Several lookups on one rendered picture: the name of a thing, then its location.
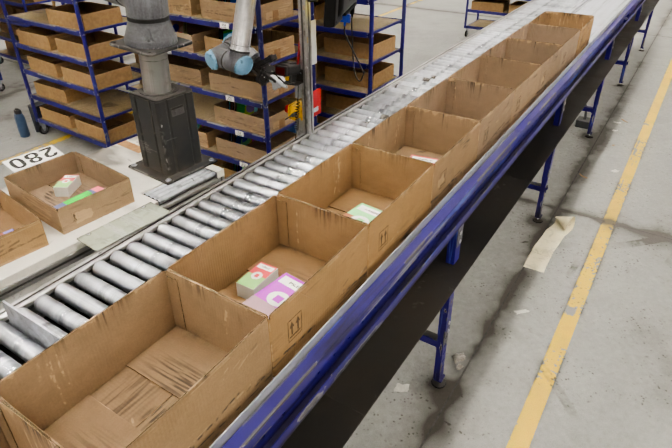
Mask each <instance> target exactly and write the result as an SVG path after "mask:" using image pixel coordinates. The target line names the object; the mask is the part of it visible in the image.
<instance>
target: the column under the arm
mask: <svg viewBox="0 0 672 448"><path fill-rule="evenodd" d="M171 87H172V90H171V92H168V93H164V94H147V93H145V92H144V90H143V87H142V88H139V89H136V90H133V91H130V92H129V96H130V101H131V106H132V111H133V116H134V121H135V123H136V130H137V135H138V140H139V145H140V150H141V155H142V160H140V161H138V162H136V163H133V164H131V165H129V166H128V168H130V169H133V170H135V171H137V172H139V173H142V174H144V175H146V176H148V177H150V178H153V179H155V180H157V181H159V182H162V183H164V184H166V185H170V184H172V183H174V182H176V181H178V180H181V179H183V178H185V177H187V176H189V175H191V174H193V173H195V172H197V171H199V170H201V169H203V168H205V167H207V166H210V165H212V164H214V163H216V162H218V160H217V159H215V158H212V157H209V156H207V155H204V154H201V148H200V141H199V134H198V127H197V120H196V113H195V106H194V99H193V92H192V89H191V88H189V87H185V86H182V85H178V84H175V83H171Z"/></svg>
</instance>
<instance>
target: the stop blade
mask: <svg viewBox="0 0 672 448"><path fill-rule="evenodd" d="M2 303H3V306H4V308H5V311H6V313H7V316H8V318H9V321H10V323H11V326H12V327H14V328H15V329H17V330H18V331H20V332H21V333H23V334H24V335H26V336H27V337H29V338H30V339H32V340H33V341H35V342H36V343H38V344H39V345H41V346H42V347H44V348H45V349H46V348H48V347H49V346H51V345H52V344H54V343H55V342H56V341H58V340H59V339H61V338H62V337H60V336H59V335H57V334H55V333H54V332H52V331H51V330H49V329H48V328H46V327H45V326H43V325H41V324H40V323H38V322H37V321H35V320H34V319H32V318H31V317H29V316H28V315H26V314H24V313H23V312H21V311H20V310H18V309H17V308H15V307H14V306H12V305H10V304H9V303H7V302H6V301H4V300H3V301H2Z"/></svg>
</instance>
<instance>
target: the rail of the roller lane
mask: <svg viewBox="0 0 672 448"><path fill-rule="evenodd" d="M534 1H536V0H531V1H529V2H528V3H526V4H524V5H522V6H521V7H519V8H517V9H516V10H514V11H512V12H510V13H509V14H507V15H505V16H504V17H502V18H500V19H498V20H497V21H495V22H493V23H491V24H490V25H488V26H486V27H485V28H483V29H481V30H479V31H478V32H476V33H474V34H473V35H471V36H469V37H467V38H466V39H464V40H462V41H461V42H459V43H457V44H455V45H454V46H452V47H450V48H449V49H447V50H445V51H443V52H442V53H440V54H438V55H437V56H435V57H433V58H431V59H430V60H428V61H426V62H425V63H423V64H421V65H419V66H418V67H416V68H414V69H413V70H411V71H409V72H407V73H406V74H404V75H402V76H401V77H399V78H397V79H395V80H394V81H392V82H390V83H389V84H387V85H385V86H383V87H382V88H380V89H378V90H377V91H375V92H373V93H371V94H370V95H368V96H366V97H365V98H363V99H361V100H359V101H358V102H356V103H354V104H353V105H351V106H349V107H347V108H346V109H344V110H342V111H341V112H339V113H337V114H335V115H334V116H332V117H330V118H328V119H327V120H325V121H323V122H322V123H320V124H318V125H316V126H315V127H314V133H312V134H317V131H318V130H319V129H323V130H324V128H325V126H326V125H332V122H333V121H334V120H337V121H339V118H340V117H341V116H344V117H345V116H346V114H347V113H348V112H353V109H354V108H358V109H359V106H360V105H361V104H363V105H365V103H366V101H371V100H372V98H373V97H376V98H377V96H378V94H383V92H384V91H385V90H387V91H388V89H389V88H390V87H394V85H395V84H399V82H400V81H404V79H405V78H409V76H410V75H414V73H415V72H418V71H419V70H420V69H421V70H423V68H424V67H427V66H428V64H432V62H436V60H437V59H440V57H444V55H445V54H446V55H447V54H448V52H451V51H452V50H455V48H458V47H459V46H462V44H465V43H466V42H469V40H472V38H475V37H476V36H478V35H479V34H481V33H482V32H484V31H487V29H490V28H491V27H493V26H494V25H496V24H498V23H499V22H501V21H503V20H504V19H506V18H508V17H509V16H511V15H513V14H514V13H516V12H518V11H520V10H521V9H522V8H524V7H526V6H528V5H529V4H531V3H533V2H534ZM310 135H311V134H310ZM310 135H309V134H307V133H306V134H305V133H303V134H301V135H299V136H298V137H296V139H295V138H294V139H292V140H291V141H289V142H287V143H286V144H284V145H282V146H280V147H279V148H277V149H275V150H274V151H272V152H270V153H268V154H267V155H265V156H263V157H262V158H260V159H258V160H256V161H255V162H253V163H251V164H250V165H248V166H246V167H245V168H244V169H242V170H241V171H239V172H236V173H234V174H232V175H231V176H229V177H227V178H226V179H224V180H222V181H220V182H219V183H217V184H215V185H214V186H212V187H210V188H208V189H207V190H205V191H203V192H202V193H200V194H198V195H196V196H195V197H193V198H191V199H190V200H188V201H186V202H184V203H183V204H181V205H179V206H178V207H176V208H174V209H172V210H171V212H170V213H169V214H167V215H165V216H163V217H161V218H159V219H157V220H155V221H154V222H152V223H150V224H148V225H146V226H144V227H142V228H140V229H138V230H136V231H135V232H133V233H131V234H129V235H128V236H126V237H124V238H123V239H121V240H119V241H117V242H116V243H114V244H112V245H111V246H109V247H107V248H105V249H104V250H102V251H100V252H99V253H97V254H95V255H93V256H92V257H90V258H88V259H87V260H85V261H83V262H81V263H80V264H78V265H76V266H75V267H73V268H71V269H69V270H68V271H66V272H64V273H63V274H61V275H59V276H57V277H56V278H54V279H52V280H51V281H49V282H47V283H45V284H44V285H42V286H40V287H39V288H38V289H36V290H35V291H33V292H31V293H28V294H27V295H25V296H23V297H21V298H20V299H18V300H16V301H15V302H13V303H11V304H10V305H12V306H14V307H15V308H17V309H19V308H22V307H26V308H28V309H30V310H31V311H33V312H34V313H36V314H38V315H39V316H41V317H42V318H44V317H45V315H44V314H42V313H40V312H39V311H37V310H36V309H35V308H34V302H35V300H36V299H37V298H38V297H39V296H41V295H49V296H50V297H52V298H54V299H55V300H57V301H59V302H60V303H62V304H66V303H65V302H64V301H62V300H60V299H59V298H57V297H56V296H55V289H56V287H57V286H58V285H59V284H61V283H68V284H70V285H72V286H74V287H75V288H77V289H79V290H81V291H83V292H85V290H83V289H81V288H79V287H78V286H76V285H75V283H74V278H75V276H76V275H77V274H78V273H79V272H82V271H86V272H88V273H90V274H91V275H93V276H95V277H97V278H99V279H101V280H104V279H102V278H100V277H98V276H96V275H94V273H93V271H92V269H93V266H94V264H95V263H96V262H98V261H105V262H107V263H109V264H111V262H110V256H111V254H112V253H113V252H114V251H117V250H120V251H122V252H124V253H126V254H128V253H127V251H126V248H127V245H128V244H129V243H130V242H131V241H138V242H140V243H142V244H143V242H142V237H143V235H144V234H145V233H146V232H153V233H155V234H157V228H158V226H159V225H160V224H161V223H167V224H169V225H171V220H172V218H173V217H174V216H175V215H182V216H184V217H185V211H186V209H187V208H188V207H195V208H197V209H198V203H199V201H200V200H202V199H206V200H209V201H210V196H211V194H212V193H213V192H219V193H222V189H223V187H224V186H225V185H230V186H233V183H234V181H235V180H236V179H237V178H240V179H243V180H244V176H245V174H246V173H247V172H252V173H254V171H255V168H256V167H257V166H263V167H264V165H265V162H266V161H267V160H272V161H274V158H275V156H276V155H277V154H280V155H283V153H284V151H285V150H286V149H290V150H292V147H293V145H294V144H300V143H301V141H302V140H303V139H308V140H309V136H310ZM111 265H113V264H111ZM113 266H115V265H113ZM115 267H117V266H115ZM117 268H119V267H117ZM119 269H121V268H119ZM0 321H5V322H7V323H8V324H9V325H11V323H10V321H9V318H8V316H7V313H6V311H5V308H3V309H1V310H0Z"/></svg>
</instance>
